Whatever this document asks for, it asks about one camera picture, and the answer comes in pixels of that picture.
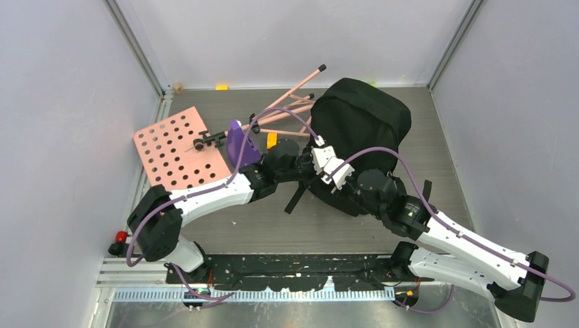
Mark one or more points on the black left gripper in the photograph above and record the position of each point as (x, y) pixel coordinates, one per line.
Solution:
(313, 174)

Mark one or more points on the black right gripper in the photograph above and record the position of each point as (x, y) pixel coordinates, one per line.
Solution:
(343, 190)

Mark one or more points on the black student backpack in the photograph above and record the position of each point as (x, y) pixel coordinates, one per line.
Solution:
(351, 116)

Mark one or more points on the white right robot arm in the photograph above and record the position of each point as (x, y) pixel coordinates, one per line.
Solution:
(442, 249)

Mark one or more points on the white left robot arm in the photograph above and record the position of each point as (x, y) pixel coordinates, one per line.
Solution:
(158, 219)

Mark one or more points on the yellow toy brick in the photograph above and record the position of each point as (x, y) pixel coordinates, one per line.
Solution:
(271, 140)

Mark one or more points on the pink folding stand legs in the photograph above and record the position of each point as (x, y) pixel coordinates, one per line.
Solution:
(288, 103)

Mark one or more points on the purple plastic stapler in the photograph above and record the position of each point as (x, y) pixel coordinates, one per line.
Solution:
(239, 148)

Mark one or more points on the pink perforated stand plate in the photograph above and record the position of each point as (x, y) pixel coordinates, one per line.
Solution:
(166, 152)

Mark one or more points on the small wooden block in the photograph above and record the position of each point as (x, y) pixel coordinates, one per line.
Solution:
(178, 88)

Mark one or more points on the red black stamp toy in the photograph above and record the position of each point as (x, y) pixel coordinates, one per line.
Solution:
(119, 247)

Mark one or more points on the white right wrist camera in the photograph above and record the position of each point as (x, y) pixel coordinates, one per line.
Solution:
(335, 172)

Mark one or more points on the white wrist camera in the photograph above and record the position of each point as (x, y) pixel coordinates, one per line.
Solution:
(335, 172)
(321, 153)

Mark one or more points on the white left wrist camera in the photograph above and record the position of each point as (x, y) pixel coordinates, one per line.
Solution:
(321, 153)

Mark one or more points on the aluminium slotted rail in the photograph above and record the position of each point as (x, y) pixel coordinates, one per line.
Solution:
(182, 294)

